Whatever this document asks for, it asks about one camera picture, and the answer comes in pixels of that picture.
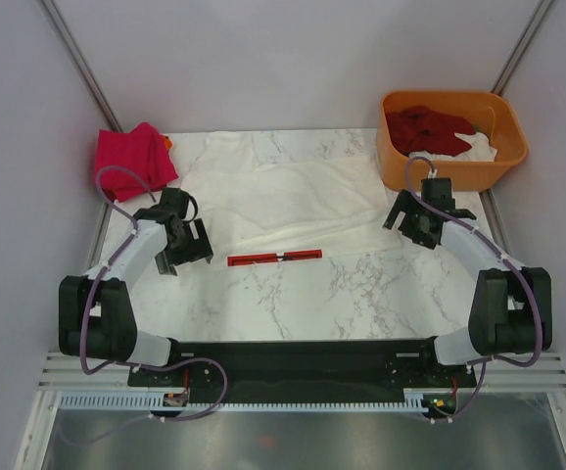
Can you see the aluminium rail frame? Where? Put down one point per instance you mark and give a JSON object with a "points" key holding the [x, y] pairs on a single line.
{"points": [[548, 375]]}

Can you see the folded pink t-shirt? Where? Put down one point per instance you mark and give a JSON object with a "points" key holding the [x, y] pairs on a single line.
{"points": [[142, 151]]}

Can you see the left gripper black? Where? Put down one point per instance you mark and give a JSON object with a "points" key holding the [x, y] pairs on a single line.
{"points": [[198, 249]]}

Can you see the white slotted cable duct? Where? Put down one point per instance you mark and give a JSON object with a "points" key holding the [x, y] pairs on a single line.
{"points": [[168, 402]]}

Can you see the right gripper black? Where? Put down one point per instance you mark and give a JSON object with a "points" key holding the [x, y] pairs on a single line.
{"points": [[407, 203]]}

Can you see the dark red t-shirt in bin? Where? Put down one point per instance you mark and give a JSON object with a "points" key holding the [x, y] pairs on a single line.
{"points": [[421, 129]]}

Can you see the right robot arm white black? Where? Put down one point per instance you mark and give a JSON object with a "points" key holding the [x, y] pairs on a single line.
{"points": [[510, 317]]}

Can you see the white t-shirt red print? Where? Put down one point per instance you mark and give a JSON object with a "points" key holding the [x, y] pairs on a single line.
{"points": [[285, 191]]}

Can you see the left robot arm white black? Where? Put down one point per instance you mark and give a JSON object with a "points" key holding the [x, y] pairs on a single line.
{"points": [[96, 317]]}

